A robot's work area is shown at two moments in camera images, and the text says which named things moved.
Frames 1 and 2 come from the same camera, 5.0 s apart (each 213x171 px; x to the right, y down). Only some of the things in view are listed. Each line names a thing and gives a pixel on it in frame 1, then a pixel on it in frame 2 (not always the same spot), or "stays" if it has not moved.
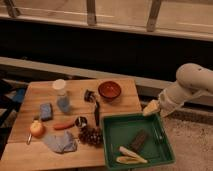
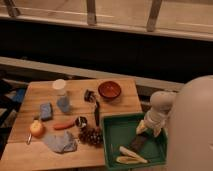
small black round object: x=81 y=122 stays
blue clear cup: x=63 y=103 stays
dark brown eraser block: x=140 y=139 stays
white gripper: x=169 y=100 to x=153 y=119
